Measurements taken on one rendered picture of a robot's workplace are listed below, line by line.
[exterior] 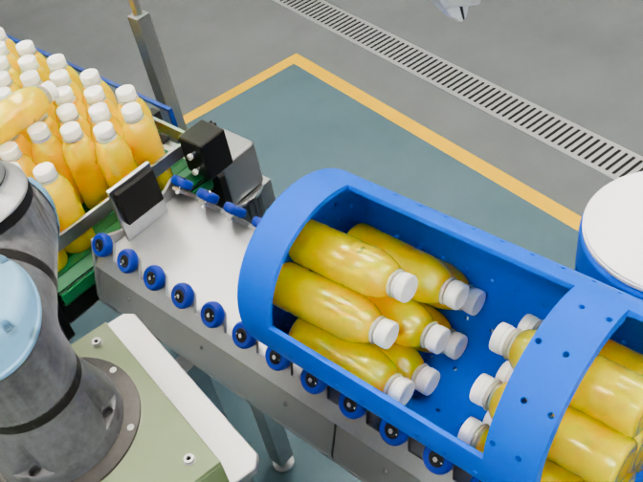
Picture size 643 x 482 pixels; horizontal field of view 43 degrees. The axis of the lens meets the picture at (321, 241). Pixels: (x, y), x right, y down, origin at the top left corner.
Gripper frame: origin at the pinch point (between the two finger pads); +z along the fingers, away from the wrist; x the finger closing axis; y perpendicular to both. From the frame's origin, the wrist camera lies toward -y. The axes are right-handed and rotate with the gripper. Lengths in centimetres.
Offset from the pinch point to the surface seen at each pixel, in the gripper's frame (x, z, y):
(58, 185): -27, 36, -80
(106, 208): -22, 46, -79
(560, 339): -14.2, 29.2, 17.7
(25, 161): -26, 35, -92
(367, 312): -19.0, 36.8, -9.3
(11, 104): -21, 26, -95
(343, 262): -16.3, 32.1, -14.5
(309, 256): -17.6, 32.7, -20.1
